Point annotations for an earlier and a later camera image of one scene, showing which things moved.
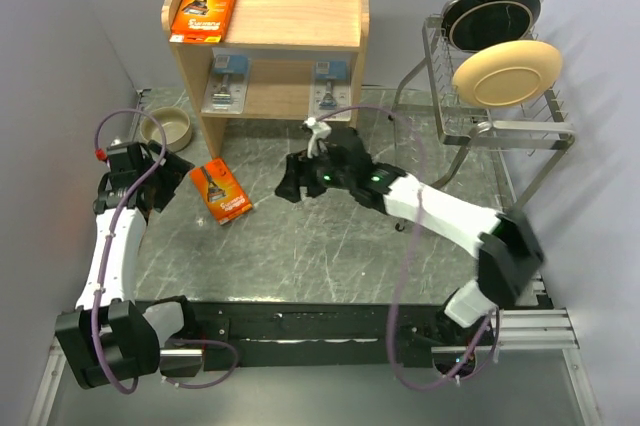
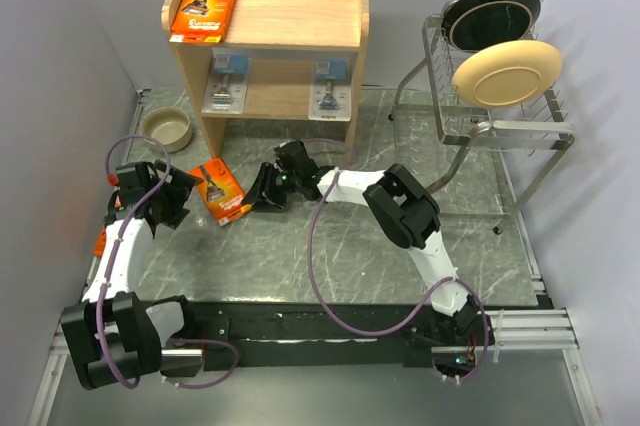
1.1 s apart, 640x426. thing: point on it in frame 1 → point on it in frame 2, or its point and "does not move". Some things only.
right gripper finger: [309, 173] → [264, 205]
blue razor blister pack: [226, 81] does not move
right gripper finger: [289, 187] → [254, 194]
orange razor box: [219, 187] does not move
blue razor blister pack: [331, 90] does not move
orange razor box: [204, 9] does not move
